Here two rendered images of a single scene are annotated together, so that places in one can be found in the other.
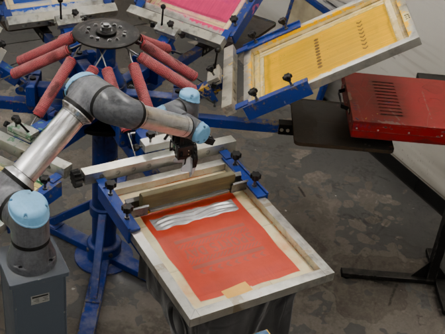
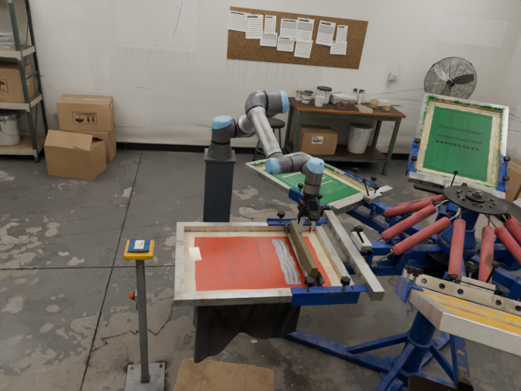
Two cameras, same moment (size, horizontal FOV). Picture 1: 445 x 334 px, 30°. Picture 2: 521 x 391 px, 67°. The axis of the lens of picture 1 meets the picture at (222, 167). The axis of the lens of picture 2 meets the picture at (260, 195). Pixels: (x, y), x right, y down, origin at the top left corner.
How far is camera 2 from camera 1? 338 cm
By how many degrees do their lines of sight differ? 89
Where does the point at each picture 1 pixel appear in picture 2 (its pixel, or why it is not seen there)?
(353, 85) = not seen: outside the picture
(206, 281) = (212, 243)
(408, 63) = not seen: outside the picture
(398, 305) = not seen: outside the picture
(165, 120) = (258, 129)
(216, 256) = (234, 255)
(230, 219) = (274, 275)
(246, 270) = (212, 264)
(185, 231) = (267, 250)
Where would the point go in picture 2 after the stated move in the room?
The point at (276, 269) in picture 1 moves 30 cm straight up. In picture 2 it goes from (205, 278) to (208, 220)
